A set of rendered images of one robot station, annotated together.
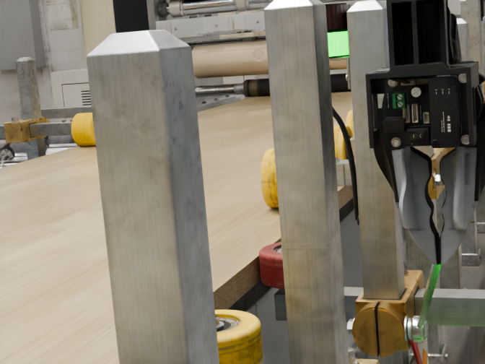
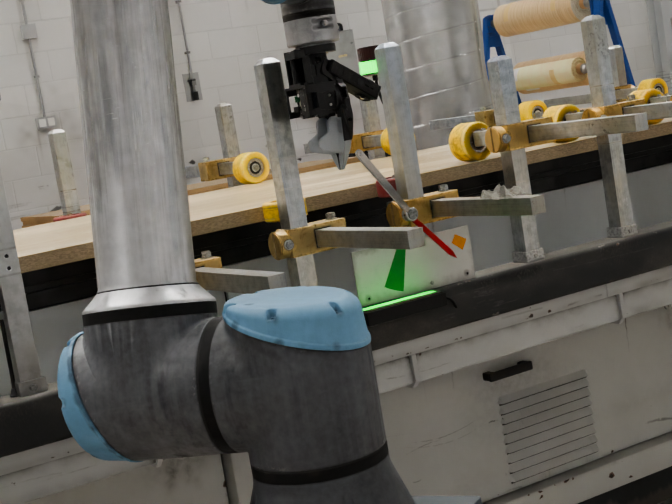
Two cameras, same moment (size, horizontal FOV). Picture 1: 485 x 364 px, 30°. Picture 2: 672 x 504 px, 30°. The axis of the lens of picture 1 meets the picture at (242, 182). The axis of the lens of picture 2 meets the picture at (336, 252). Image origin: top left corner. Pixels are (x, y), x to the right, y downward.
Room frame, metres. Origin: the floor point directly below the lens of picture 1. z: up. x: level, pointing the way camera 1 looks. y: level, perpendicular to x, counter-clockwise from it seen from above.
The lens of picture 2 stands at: (-0.99, -1.50, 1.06)
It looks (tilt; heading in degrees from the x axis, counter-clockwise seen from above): 7 degrees down; 40
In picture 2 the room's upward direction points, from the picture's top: 10 degrees counter-clockwise
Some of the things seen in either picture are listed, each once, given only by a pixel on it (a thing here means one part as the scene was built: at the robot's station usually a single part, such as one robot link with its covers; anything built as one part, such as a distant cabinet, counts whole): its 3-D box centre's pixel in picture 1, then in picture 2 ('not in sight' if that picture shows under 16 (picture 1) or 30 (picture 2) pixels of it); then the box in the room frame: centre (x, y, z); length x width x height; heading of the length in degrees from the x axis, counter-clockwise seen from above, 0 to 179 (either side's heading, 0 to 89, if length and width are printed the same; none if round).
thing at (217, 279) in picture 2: not in sight; (215, 280); (0.40, -0.06, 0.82); 0.44 x 0.03 x 0.04; 70
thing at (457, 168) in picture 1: (455, 208); (333, 143); (0.65, -0.15, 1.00); 0.06 x 0.03 x 0.09; 160
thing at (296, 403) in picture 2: not in sight; (296, 371); (-0.02, -0.60, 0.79); 0.17 x 0.15 x 0.18; 113
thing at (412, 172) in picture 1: (412, 209); (324, 145); (0.66, -0.12, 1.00); 0.06 x 0.03 x 0.09; 160
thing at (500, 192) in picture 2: not in sight; (501, 190); (0.83, -0.35, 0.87); 0.09 x 0.07 x 0.02; 70
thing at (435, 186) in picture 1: (421, 172); (519, 135); (1.13, -0.23, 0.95); 0.14 x 0.06 x 0.05; 160
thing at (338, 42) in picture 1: (321, 44); (375, 66); (0.89, -0.09, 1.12); 0.06 x 0.06 x 0.02
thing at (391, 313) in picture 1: (387, 310); (422, 209); (0.89, -0.14, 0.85); 0.14 x 0.06 x 0.05; 160
